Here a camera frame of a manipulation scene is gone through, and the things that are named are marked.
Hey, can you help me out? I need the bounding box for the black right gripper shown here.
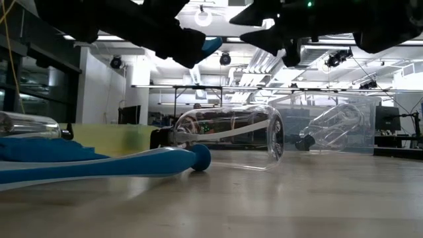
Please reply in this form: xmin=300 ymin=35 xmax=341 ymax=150
xmin=229 ymin=0 xmax=364 ymax=68

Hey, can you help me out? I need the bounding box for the blue wavy kitchen sponge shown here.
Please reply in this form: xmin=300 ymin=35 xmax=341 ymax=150
xmin=200 ymin=36 xmax=224 ymax=60

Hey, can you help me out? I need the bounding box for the white ring lamp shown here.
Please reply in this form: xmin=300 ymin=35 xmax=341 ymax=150
xmin=194 ymin=4 xmax=214 ymax=28

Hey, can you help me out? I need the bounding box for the clear plastic storage bin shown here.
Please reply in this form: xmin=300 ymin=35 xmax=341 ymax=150
xmin=268 ymin=91 xmax=383 ymax=156

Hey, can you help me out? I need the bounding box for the black monitor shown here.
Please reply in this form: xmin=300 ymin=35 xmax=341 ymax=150
xmin=375 ymin=105 xmax=403 ymax=133
xmin=118 ymin=104 xmax=142 ymax=126

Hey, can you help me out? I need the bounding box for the black background table frame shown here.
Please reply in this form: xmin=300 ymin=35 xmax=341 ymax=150
xmin=130 ymin=84 xmax=423 ymax=118

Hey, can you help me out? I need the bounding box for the blue cloth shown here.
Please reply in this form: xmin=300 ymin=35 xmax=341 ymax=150
xmin=0 ymin=137 xmax=110 ymax=163

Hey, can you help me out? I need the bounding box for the yellow cable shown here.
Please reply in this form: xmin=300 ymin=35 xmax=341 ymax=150
xmin=0 ymin=0 xmax=26 ymax=115

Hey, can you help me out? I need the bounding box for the clear pump bottle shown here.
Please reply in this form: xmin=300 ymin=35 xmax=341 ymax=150
xmin=295 ymin=103 xmax=365 ymax=155
xmin=0 ymin=110 xmax=75 ymax=141
xmin=149 ymin=104 xmax=286 ymax=172

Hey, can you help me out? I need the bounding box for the yellow plastic tray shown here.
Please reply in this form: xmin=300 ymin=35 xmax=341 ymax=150
xmin=59 ymin=123 xmax=160 ymax=158

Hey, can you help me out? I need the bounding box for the dark glass partition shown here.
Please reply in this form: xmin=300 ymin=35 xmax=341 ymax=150
xmin=0 ymin=0 xmax=83 ymax=124

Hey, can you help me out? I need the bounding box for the black aluminium table frame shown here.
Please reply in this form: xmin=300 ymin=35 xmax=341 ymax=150
xmin=198 ymin=141 xmax=423 ymax=161

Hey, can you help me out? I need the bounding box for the black ceiling-mounted camera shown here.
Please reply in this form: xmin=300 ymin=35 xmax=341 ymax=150
xmin=219 ymin=52 xmax=233 ymax=67
xmin=325 ymin=48 xmax=354 ymax=69
xmin=110 ymin=55 xmax=124 ymax=71

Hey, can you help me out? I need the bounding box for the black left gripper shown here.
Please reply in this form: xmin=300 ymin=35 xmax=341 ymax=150
xmin=98 ymin=0 xmax=208 ymax=69

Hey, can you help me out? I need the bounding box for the blue dish brush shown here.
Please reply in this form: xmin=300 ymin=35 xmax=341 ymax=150
xmin=0 ymin=143 xmax=212 ymax=192

